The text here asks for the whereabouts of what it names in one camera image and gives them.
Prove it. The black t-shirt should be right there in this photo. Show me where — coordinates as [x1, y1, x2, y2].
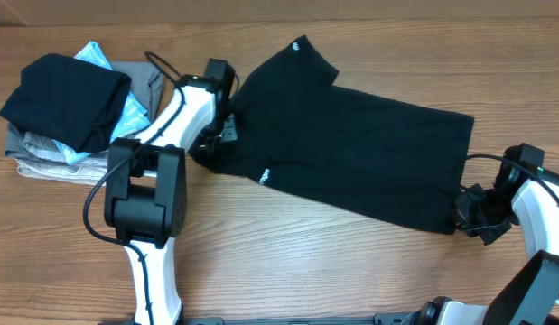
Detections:
[191, 37, 474, 235]

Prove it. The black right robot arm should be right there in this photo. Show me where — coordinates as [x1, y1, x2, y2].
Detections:
[403, 167, 559, 325]

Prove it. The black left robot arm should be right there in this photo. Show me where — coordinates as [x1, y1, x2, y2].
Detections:
[104, 70, 237, 324]

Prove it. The folded grey garment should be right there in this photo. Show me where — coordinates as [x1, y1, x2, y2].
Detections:
[5, 60, 163, 166]

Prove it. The folded light blue garment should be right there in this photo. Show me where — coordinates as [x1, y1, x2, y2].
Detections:
[53, 41, 150, 165]

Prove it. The folded beige garment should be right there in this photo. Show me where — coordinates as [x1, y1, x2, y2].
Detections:
[15, 158, 107, 185]

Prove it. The folded black garment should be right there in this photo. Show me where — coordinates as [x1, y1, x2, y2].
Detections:
[0, 53, 131, 153]

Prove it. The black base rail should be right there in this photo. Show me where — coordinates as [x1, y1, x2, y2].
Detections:
[98, 311, 424, 325]

